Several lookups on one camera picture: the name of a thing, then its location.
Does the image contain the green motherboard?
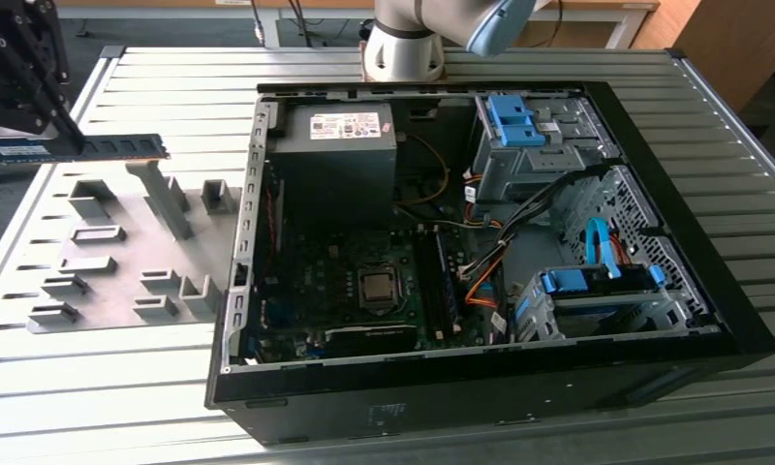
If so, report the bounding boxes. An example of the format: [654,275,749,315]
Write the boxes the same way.
[251,212,511,362]

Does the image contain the grey parts rack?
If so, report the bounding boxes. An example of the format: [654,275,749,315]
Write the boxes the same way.
[25,162,244,335]

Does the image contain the orange wires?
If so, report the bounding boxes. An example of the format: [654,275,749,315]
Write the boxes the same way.
[463,269,501,307]

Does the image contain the black graphics card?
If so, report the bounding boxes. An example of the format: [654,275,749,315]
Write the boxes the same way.
[324,323,423,356]

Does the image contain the multicoloured power wires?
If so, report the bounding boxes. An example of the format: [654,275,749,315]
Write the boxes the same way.
[463,205,507,233]

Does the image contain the drive cage with blue latches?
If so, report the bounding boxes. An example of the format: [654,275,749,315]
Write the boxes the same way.
[470,93,623,205]

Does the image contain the CPU socket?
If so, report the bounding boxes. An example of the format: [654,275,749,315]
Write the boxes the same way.
[352,263,404,313]

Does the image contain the black cable bundle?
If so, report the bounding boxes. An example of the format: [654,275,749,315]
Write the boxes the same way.
[458,163,617,283]

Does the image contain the black RAM slot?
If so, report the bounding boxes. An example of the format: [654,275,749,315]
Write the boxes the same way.
[451,227,471,335]

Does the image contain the blue RAM stick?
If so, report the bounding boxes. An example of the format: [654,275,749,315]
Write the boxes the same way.
[0,134,172,165]

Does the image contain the white-framed desk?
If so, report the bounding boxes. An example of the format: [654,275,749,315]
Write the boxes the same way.
[57,0,662,50]

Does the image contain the black open PC case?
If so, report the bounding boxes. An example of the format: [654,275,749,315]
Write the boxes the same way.
[204,79,775,446]

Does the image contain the grey power supply unit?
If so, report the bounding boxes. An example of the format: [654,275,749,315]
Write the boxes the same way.
[267,101,400,230]

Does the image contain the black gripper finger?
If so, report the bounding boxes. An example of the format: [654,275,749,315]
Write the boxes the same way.
[0,72,88,159]

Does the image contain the brown wooden cabinet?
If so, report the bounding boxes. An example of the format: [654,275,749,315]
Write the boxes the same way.
[633,0,775,115]

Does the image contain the grey metal disk bay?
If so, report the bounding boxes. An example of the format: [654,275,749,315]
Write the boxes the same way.
[511,263,714,341]

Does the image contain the yellow wire loop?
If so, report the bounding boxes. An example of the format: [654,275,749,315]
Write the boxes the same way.
[394,133,452,208]

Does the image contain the hard disk in blue carrier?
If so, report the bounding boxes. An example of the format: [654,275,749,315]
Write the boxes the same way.
[537,263,666,302]

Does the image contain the silver CPU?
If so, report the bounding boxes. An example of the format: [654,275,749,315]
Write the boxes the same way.
[362,273,396,301]

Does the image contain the blue flat data cable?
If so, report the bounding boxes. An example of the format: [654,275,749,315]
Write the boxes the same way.
[583,216,623,281]

